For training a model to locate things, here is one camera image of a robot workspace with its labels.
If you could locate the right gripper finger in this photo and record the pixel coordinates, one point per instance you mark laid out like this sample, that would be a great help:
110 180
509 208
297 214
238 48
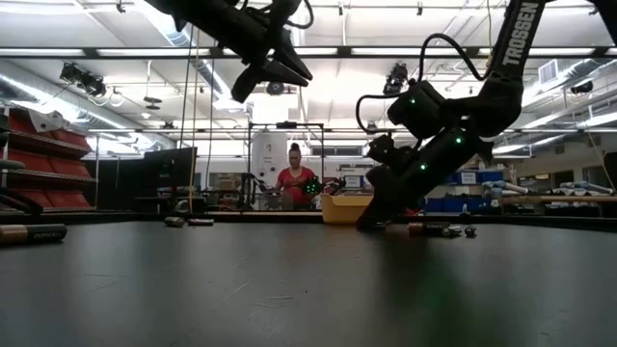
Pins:
372 209
389 212

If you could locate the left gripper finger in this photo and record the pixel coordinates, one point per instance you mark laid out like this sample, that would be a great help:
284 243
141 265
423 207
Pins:
260 74
289 53

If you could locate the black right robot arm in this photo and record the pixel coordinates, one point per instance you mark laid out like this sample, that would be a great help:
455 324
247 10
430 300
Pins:
518 34

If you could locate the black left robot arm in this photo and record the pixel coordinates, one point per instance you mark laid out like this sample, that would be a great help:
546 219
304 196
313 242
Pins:
169 7

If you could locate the neighbouring station robot arm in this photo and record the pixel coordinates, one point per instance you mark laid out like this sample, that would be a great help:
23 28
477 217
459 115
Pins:
253 190
313 185

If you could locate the red tilted bin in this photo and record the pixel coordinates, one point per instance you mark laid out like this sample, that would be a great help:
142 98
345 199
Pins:
413 212

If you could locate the yellow plastic bin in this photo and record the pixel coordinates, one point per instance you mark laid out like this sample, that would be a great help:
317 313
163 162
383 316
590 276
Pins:
344 209

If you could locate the white blue sign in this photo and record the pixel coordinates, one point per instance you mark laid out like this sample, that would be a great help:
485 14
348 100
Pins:
352 182

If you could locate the copper-top black Duracell battery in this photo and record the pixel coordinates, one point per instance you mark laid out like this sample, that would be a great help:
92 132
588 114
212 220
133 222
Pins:
43 234
429 229

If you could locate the blue storage bin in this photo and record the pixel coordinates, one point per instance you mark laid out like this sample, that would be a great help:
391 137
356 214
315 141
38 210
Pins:
458 205
482 177

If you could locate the white cylindrical tank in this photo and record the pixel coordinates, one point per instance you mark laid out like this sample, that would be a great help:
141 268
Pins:
265 154

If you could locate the white material roll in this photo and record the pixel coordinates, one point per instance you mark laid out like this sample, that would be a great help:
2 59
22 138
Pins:
511 188
585 187

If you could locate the person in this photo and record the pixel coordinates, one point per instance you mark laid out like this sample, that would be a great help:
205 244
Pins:
291 183

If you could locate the black disc ceiling fixture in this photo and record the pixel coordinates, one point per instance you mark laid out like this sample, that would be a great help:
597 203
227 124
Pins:
152 99

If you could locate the light wooden table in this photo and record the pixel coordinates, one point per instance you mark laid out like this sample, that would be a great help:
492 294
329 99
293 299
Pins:
554 198

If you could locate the black monitor screen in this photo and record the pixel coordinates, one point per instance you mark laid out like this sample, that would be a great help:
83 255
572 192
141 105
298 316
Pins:
169 168

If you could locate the white air vent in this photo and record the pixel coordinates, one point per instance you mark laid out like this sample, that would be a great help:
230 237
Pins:
548 72

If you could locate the black ceiling spotlight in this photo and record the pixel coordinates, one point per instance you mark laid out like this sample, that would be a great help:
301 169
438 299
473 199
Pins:
82 79

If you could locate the red shelf bin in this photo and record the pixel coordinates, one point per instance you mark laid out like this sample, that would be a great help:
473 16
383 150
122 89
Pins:
29 197
67 199
72 139
19 124
24 161
72 168

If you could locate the metal shelf rack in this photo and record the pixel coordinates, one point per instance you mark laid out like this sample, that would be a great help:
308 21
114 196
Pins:
72 179

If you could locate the black diagonal strut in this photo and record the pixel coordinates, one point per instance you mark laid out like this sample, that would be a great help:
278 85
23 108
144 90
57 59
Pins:
19 200

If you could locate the black ceiling dome camera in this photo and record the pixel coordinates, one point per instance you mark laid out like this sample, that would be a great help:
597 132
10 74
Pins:
275 88

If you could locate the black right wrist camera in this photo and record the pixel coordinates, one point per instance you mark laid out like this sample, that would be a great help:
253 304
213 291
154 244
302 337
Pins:
417 111

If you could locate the thin black frame stand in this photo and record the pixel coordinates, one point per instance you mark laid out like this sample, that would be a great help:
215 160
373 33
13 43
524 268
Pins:
287 125

